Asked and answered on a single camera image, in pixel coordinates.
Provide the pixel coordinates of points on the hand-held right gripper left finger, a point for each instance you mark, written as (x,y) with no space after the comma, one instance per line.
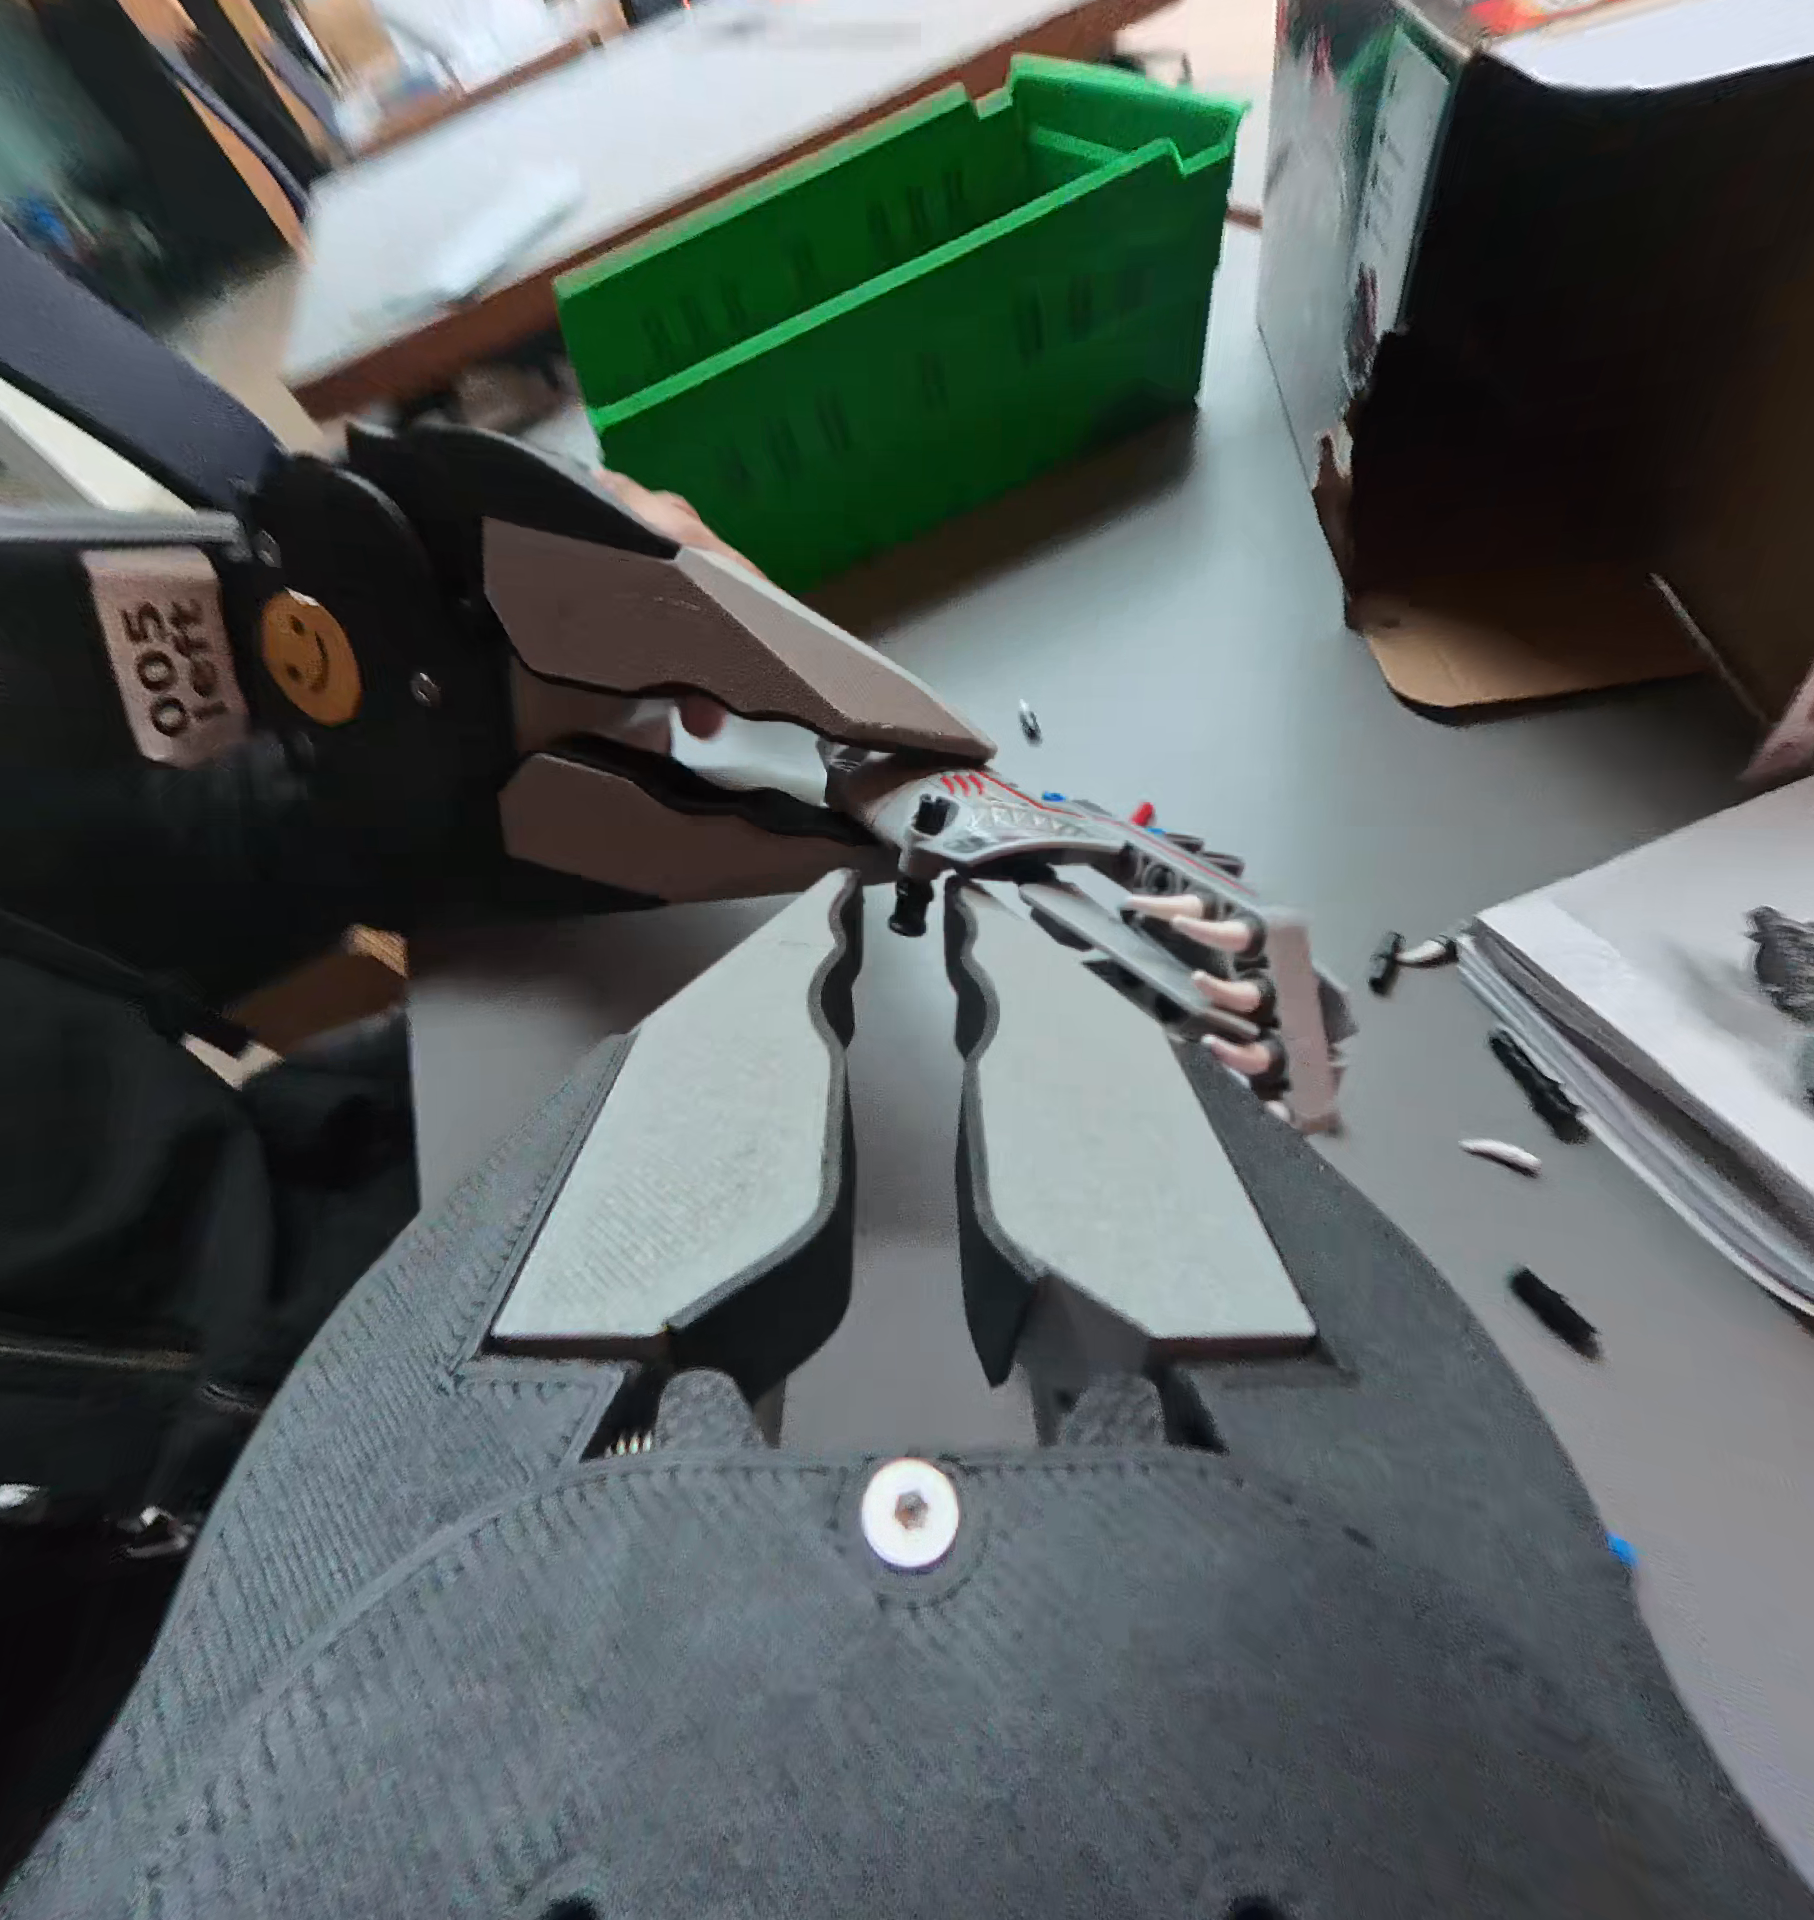
(666,1184)

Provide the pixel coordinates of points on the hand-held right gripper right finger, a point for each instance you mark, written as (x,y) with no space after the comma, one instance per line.
(1133,1184)

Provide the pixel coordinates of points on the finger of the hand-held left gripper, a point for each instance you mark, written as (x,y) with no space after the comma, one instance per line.
(699,632)
(652,839)

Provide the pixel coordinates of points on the grey lego claw assembly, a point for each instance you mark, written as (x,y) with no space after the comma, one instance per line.
(1027,839)

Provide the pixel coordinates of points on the person's left forearm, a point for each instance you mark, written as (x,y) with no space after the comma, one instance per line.
(172,870)

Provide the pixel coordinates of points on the small grey lego pin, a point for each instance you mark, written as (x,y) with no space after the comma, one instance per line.
(1032,719)

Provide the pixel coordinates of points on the printed cardboard lego box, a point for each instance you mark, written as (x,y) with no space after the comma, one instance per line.
(1643,300)

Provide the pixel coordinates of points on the person's left hand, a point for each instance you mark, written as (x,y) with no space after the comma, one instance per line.
(682,523)

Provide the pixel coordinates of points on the paper sheets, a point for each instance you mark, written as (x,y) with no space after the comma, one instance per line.
(455,233)

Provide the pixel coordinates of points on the green plastic bin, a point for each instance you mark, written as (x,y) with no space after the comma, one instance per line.
(879,346)

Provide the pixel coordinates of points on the grey background table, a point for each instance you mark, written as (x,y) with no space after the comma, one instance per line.
(666,120)

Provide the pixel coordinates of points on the white instruction booklet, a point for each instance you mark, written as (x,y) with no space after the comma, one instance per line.
(1674,1021)

